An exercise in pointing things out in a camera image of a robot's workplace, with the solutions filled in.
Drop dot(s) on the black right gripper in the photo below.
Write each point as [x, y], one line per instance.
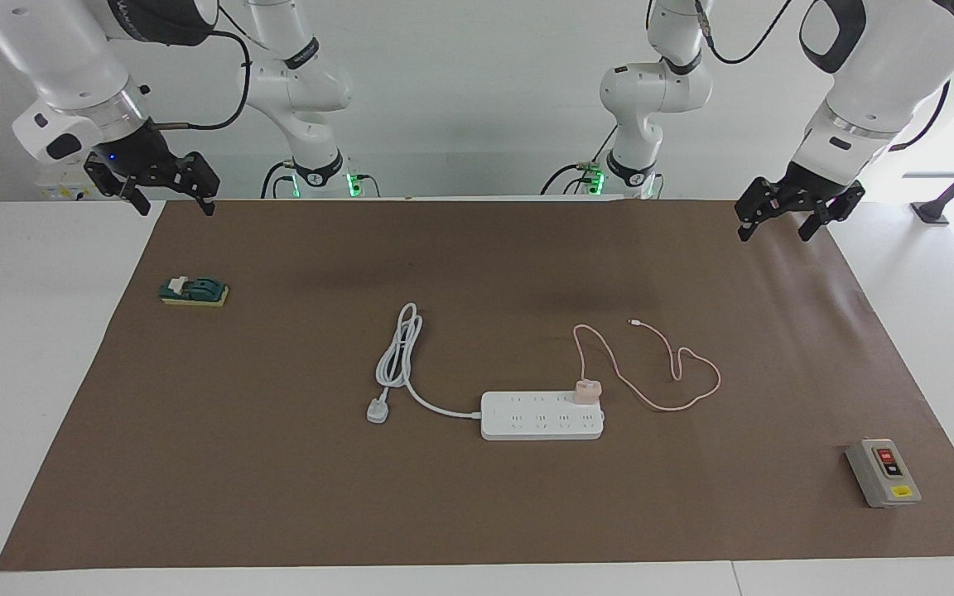
[137, 161]

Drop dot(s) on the green knife switch yellow base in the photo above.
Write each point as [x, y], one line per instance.
[194, 291]

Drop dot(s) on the pink charger plug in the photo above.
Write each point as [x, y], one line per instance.
[587, 391]

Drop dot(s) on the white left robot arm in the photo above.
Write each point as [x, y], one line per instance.
[883, 58]

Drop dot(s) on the white wall outlet box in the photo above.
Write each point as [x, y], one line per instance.
[59, 189]

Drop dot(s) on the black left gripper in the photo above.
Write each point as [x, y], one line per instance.
[812, 192]

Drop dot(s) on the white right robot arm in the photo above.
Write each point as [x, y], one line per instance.
[55, 50]

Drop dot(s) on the brown paper mat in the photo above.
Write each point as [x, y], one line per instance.
[278, 497]

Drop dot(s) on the white power strip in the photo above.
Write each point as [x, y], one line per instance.
[527, 422]

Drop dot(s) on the grey on-off switch box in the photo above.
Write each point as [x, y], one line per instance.
[881, 473]

